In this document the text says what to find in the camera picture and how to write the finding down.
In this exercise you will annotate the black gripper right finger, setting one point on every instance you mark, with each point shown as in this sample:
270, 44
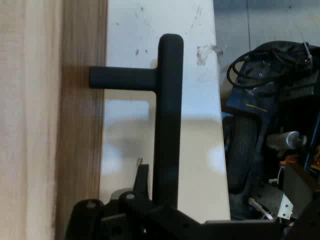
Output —
305, 215

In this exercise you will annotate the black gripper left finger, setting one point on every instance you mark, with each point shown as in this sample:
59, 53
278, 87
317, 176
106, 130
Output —
87, 220

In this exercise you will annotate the silver metal cylinder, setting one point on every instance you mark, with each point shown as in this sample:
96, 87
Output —
292, 138

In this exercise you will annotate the black rubber wheel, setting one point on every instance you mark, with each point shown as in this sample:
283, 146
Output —
240, 150

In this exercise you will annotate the blue and black machine base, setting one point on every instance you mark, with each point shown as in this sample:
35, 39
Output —
240, 100

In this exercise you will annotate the white zip tie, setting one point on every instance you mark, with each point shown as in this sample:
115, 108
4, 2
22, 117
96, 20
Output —
307, 51

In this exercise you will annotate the white metal bracket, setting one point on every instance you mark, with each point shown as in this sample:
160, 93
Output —
285, 207

